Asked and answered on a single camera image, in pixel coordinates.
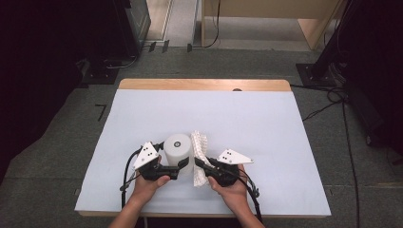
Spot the aluminium rail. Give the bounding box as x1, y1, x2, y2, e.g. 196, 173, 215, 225
161, 0, 175, 43

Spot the looped black floor cable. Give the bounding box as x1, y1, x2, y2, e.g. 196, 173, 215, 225
290, 84, 350, 124

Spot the black curtain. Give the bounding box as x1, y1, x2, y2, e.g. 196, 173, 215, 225
0, 0, 117, 185
336, 0, 403, 157

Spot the white waffle cloth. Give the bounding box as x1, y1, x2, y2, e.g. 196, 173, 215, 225
189, 129, 211, 188

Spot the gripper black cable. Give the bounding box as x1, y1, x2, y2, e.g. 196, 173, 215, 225
119, 146, 144, 211
237, 171, 264, 223

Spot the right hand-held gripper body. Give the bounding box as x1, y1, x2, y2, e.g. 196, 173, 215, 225
204, 148, 255, 188

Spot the black stand with base plate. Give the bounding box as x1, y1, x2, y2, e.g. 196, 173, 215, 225
296, 0, 360, 88

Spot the person's right hand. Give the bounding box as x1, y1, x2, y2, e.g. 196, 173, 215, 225
206, 162, 252, 216

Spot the black stand base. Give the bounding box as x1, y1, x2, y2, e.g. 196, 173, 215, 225
82, 58, 121, 86

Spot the black hanging cable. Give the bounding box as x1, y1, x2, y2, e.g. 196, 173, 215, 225
191, 0, 221, 49

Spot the long black floor cable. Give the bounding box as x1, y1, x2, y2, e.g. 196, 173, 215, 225
340, 100, 361, 228

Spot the grey floor cable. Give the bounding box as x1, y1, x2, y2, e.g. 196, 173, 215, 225
104, 54, 140, 70

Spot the wooden table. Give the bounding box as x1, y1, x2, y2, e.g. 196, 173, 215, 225
74, 78, 333, 219

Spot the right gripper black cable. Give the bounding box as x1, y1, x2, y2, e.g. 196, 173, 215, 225
237, 171, 264, 223

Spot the person's left hand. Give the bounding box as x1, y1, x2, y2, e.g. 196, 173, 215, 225
130, 154, 172, 206

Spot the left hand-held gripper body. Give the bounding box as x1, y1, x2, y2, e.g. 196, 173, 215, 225
132, 141, 182, 182

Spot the black cabinet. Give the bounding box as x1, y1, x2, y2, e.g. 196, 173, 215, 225
113, 0, 152, 59

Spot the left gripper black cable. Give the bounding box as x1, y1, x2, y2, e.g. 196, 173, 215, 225
119, 146, 144, 211

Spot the light wooden desk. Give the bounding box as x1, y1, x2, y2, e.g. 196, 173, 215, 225
201, 0, 347, 51

